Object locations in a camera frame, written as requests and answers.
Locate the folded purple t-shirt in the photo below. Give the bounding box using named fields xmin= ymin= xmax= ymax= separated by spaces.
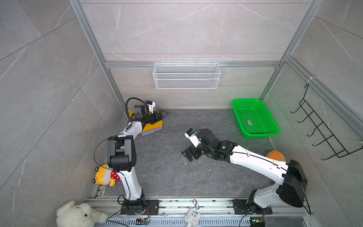
xmin=140 ymin=127 xmax=162 ymax=136

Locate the green plastic basket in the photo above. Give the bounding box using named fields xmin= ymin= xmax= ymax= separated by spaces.
xmin=232 ymin=98 xmax=280 ymax=139

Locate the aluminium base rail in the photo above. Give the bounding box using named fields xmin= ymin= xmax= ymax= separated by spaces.
xmin=86 ymin=197 xmax=319 ymax=227

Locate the white wire mesh basket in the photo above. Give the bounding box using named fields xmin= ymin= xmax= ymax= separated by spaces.
xmin=153 ymin=63 xmax=221 ymax=89

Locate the orange plush toy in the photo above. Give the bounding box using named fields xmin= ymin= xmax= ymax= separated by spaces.
xmin=266 ymin=150 xmax=286 ymax=162

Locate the small white plush toy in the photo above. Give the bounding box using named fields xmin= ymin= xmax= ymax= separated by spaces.
xmin=184 ymin=208 xmax=201 ymax=227

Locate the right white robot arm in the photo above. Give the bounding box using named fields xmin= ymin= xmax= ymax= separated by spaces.
xmin=182 ymin=128 xmax=310 ymax=213

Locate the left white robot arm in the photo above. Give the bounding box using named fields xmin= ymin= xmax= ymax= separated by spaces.
xmin=107 ymin=105 xmax=169 ymax=215

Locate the yellow plush toy red dress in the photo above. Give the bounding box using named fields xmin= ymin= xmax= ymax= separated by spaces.
xmin=92 ymin=164 xmax=122 ymax=187

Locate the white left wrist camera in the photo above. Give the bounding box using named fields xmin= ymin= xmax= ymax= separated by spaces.
xmin=145 ymin=100 xmax=156 ymax=113

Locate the black wire hook rack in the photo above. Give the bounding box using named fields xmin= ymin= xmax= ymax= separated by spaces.
xmin=290 ymin=83 xmax=363 ymax=161

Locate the white plush bear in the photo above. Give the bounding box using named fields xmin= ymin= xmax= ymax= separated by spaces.
xmin=56 ymin=201 xmax=109 ymax=227

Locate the black corrugated cable hose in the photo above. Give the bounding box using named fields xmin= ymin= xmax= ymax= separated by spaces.
xmin=125 ymin=97 xmax=147 ymax=123

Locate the yellow t-shirt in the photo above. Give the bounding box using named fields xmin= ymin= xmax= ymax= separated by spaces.
xmin=129 ymin=110 xmax=163 ymax=133

